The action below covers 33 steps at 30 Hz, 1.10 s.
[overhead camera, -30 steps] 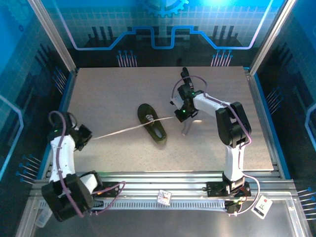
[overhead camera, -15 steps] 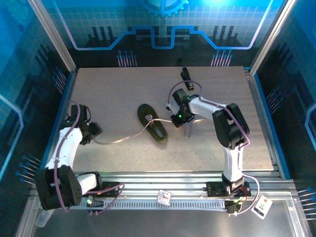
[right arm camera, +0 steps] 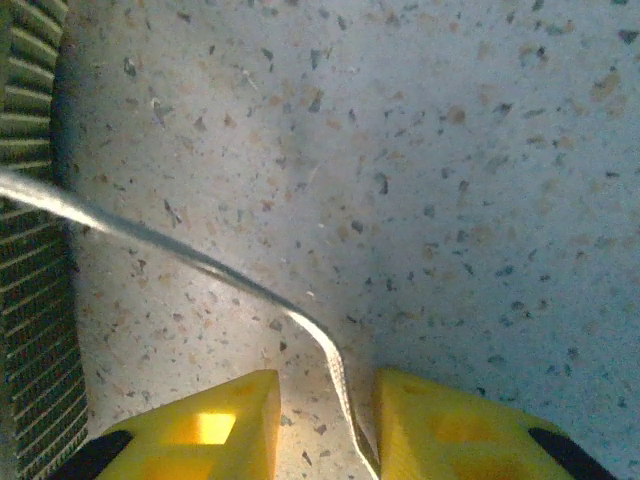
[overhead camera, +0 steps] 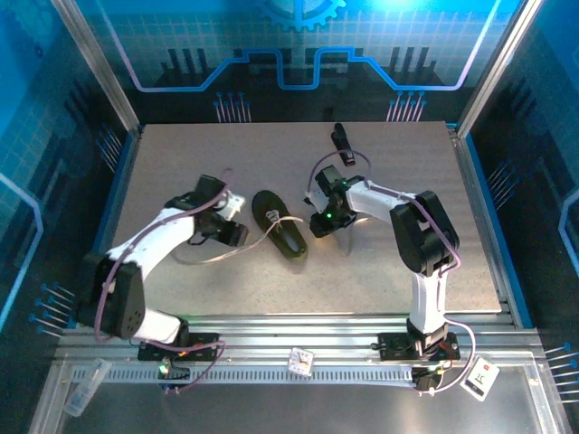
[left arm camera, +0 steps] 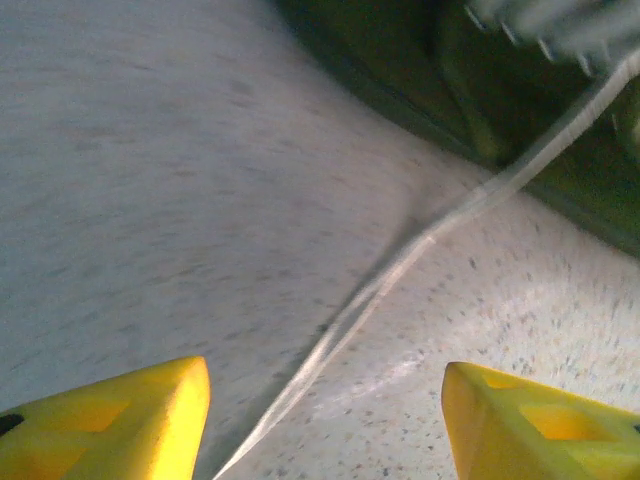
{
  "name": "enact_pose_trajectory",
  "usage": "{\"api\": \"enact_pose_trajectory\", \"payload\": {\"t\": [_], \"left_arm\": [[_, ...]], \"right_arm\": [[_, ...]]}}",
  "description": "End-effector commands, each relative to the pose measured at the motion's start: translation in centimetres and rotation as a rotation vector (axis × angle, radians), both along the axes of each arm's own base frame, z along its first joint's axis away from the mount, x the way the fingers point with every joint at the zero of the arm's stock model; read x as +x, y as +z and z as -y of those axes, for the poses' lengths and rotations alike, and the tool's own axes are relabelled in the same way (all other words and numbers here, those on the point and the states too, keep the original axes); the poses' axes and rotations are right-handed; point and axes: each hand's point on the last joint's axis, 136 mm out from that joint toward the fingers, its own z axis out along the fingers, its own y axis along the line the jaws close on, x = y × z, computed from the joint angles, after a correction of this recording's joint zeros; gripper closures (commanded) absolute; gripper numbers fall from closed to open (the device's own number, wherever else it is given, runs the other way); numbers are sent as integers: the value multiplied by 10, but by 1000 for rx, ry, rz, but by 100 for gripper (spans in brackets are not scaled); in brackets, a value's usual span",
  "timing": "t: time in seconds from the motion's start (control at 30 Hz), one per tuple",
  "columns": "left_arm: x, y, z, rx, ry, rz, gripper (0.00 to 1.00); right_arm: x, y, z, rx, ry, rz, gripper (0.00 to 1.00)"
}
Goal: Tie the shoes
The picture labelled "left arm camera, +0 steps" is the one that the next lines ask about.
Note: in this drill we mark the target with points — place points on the dark green canvas shoe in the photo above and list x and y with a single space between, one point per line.
400 65

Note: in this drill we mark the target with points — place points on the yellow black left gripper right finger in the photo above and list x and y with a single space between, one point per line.
550 440

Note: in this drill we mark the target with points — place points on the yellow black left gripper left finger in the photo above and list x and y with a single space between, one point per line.
100 435

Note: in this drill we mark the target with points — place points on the white shoelace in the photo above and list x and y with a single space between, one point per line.
385 280

